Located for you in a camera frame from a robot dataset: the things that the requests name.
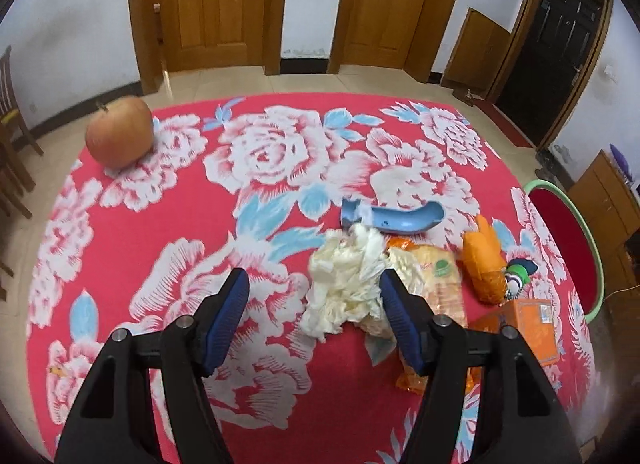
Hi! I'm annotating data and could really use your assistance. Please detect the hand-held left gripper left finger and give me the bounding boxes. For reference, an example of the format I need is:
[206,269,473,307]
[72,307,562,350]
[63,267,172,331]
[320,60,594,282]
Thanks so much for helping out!
[54,267,251,464]

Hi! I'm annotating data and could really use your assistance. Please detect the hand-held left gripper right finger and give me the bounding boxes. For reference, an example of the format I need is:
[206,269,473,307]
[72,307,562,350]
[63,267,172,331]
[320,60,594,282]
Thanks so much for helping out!
[378,267,583,464]

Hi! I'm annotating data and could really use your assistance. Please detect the orange snack packet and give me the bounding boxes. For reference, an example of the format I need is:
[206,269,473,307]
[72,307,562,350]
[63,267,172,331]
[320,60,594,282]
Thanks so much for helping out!
[385,237,476,395]

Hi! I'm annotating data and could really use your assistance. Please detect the blue plastic handle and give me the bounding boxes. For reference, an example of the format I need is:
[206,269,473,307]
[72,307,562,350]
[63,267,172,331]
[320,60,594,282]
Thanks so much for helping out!
[340,198,446,236]

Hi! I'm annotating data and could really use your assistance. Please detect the orange cardboard box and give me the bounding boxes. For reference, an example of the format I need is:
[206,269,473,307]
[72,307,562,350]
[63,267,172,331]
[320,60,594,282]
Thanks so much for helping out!
[467,298,561,380]

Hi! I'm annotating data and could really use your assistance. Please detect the red floral tablecloth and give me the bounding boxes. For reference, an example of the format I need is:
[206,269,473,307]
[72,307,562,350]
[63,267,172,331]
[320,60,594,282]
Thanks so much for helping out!
[25,92,601,464]

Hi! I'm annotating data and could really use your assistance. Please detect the red basin with green rim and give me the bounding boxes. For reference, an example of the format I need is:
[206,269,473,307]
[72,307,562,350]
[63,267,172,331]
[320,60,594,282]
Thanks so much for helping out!
[522,180,607,322]

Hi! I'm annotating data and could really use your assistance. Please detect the orange-red apple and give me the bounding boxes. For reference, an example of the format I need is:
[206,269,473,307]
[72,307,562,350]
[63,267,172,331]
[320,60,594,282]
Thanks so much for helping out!
[85,97,155,170]

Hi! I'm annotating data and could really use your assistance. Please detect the dark shoes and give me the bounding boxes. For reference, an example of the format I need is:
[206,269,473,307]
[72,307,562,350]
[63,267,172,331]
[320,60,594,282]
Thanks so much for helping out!
[532,144,571,185]

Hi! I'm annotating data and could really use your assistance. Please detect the red door mat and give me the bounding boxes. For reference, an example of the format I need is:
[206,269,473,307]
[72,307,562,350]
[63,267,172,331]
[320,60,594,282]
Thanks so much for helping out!
[472,98,535,149]

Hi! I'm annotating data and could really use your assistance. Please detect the wooden cabinet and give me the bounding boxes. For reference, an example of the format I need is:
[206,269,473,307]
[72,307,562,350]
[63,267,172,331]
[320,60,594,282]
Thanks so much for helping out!
[567,149,640,295]

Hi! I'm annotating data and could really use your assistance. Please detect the purple object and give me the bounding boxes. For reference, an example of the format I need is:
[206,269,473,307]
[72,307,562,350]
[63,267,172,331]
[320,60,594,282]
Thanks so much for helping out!
[609,144,632,175]

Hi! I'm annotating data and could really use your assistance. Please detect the wooden chair with yellow cushion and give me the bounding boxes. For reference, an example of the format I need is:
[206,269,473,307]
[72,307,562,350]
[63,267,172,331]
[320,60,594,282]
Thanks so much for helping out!
[0,44,45,157]

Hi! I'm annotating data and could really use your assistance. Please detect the wooden panel door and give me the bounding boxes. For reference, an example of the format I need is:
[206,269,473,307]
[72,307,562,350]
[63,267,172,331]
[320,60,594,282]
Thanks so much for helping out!
[127,0,292,95]

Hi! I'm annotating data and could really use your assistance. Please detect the dark metal door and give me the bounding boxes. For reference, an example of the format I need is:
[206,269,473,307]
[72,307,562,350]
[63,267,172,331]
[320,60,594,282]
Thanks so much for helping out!
[492,0,614,152]

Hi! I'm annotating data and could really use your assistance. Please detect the yellow cable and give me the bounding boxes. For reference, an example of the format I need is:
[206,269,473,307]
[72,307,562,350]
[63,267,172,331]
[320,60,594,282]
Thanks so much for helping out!
[605,281,640,300]

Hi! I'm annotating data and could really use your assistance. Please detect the wooden wall panel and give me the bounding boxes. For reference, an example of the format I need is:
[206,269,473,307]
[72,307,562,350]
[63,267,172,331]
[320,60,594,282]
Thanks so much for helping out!
[442,7,511,90]

